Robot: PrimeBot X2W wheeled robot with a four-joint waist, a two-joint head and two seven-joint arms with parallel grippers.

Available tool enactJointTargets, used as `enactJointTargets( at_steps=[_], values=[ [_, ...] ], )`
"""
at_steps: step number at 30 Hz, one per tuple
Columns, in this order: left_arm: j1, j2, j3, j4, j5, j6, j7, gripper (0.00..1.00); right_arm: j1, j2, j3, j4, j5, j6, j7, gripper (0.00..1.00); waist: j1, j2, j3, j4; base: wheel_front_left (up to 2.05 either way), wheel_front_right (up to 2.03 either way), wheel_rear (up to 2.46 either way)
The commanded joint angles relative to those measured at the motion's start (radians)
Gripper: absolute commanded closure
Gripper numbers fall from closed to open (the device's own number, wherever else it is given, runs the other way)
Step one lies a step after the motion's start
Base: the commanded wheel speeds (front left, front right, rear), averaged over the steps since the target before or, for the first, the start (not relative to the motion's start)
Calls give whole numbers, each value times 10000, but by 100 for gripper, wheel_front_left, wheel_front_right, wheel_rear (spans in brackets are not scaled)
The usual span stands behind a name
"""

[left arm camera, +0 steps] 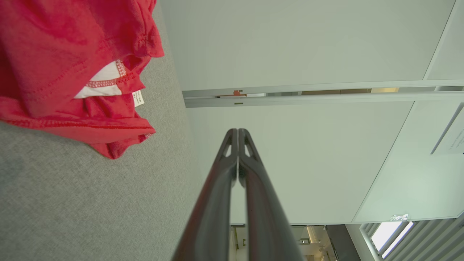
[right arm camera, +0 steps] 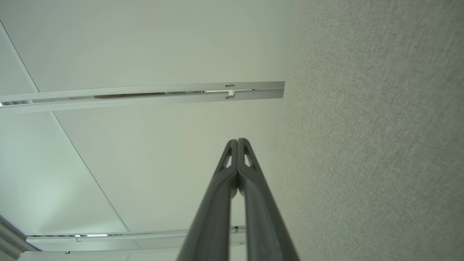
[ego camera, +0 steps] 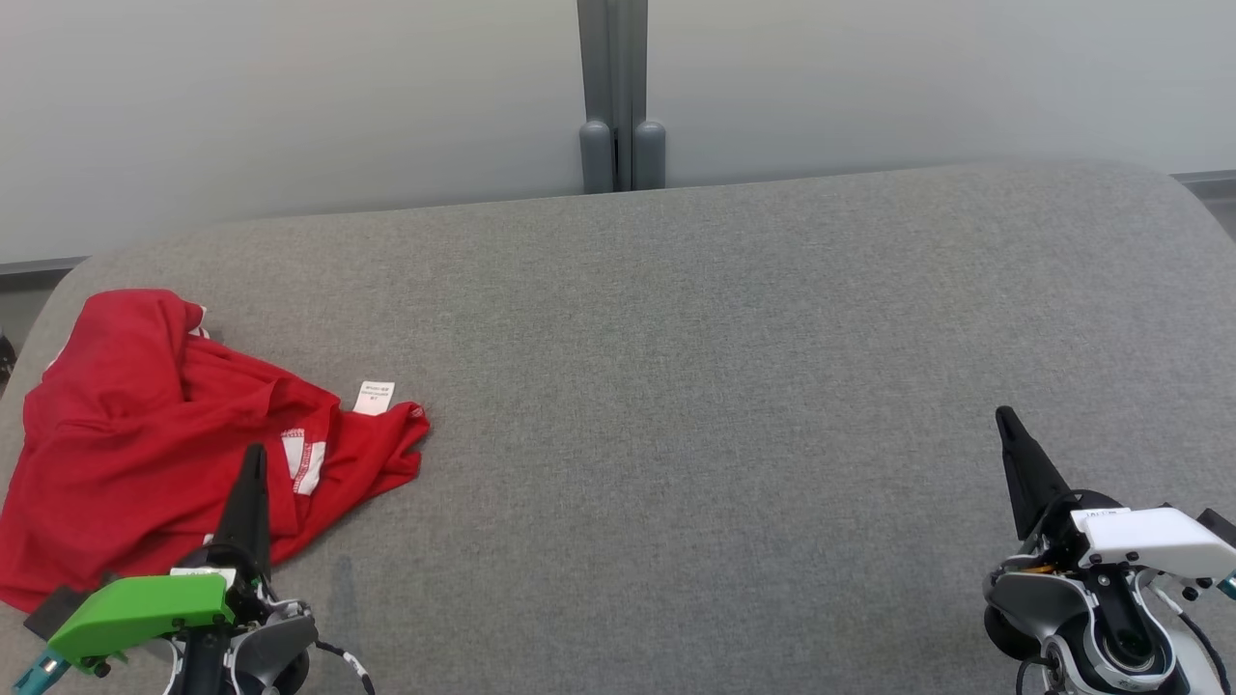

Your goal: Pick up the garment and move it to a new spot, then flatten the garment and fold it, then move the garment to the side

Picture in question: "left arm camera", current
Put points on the grey slatted window blind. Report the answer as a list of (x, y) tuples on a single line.
[(435, 239)]

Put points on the white paper wall sign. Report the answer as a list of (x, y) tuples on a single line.
[(453, 139)]

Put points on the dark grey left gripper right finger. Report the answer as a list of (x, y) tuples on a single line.
[(264, 217)]

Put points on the red white Bulls jersey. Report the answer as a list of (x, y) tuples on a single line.
[(54, 54)]

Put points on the grey aluminium partition rail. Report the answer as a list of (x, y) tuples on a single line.
[(326, 98)]

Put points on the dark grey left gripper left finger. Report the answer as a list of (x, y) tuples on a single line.
[(214, 203)]

